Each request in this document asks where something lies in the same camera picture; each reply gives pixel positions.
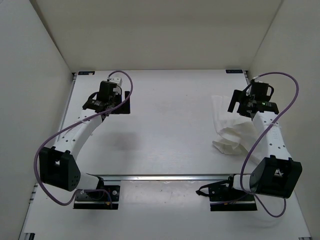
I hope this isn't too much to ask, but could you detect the white pleated skirt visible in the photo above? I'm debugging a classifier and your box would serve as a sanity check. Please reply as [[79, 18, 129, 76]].
[[211, 95, 259, 156]]

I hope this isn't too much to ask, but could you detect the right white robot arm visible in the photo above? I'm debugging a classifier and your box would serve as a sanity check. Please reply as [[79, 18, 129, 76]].
[[224, 80, 302, 200]]

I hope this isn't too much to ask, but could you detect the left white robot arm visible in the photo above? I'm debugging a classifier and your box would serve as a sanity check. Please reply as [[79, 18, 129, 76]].
[[39, 77, 130, 199]]

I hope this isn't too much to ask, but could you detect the right blue table label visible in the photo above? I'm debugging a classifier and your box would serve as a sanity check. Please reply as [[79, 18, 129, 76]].
[[225, 69, 244, 74]]

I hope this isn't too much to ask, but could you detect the blue table label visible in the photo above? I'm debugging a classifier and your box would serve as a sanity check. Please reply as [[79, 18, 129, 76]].
[[225, 69, 244, 74], [77, 71, 95, 76]]

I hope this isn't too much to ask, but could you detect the left blue table label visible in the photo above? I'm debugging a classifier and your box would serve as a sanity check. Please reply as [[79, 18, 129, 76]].
[[77, 71, 95, 76]]

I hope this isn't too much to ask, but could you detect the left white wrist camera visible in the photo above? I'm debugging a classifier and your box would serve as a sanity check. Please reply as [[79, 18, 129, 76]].
[[107, 77, 123, 87]]

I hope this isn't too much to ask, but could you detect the aluminium table rail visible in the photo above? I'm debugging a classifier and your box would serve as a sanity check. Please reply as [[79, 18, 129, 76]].
[[100, 174, 230, 182]]

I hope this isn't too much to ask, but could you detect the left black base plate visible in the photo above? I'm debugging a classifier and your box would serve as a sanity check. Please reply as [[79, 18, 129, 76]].
[[73, 181, 121, 210]]

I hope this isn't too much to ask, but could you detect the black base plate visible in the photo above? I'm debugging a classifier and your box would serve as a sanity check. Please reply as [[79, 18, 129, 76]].
[[73, 181, 121, 210], [195, 180, 257, 212]]

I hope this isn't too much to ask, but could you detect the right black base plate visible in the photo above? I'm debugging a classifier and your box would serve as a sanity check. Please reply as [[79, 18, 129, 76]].
[[195, 180, 257, 212]]

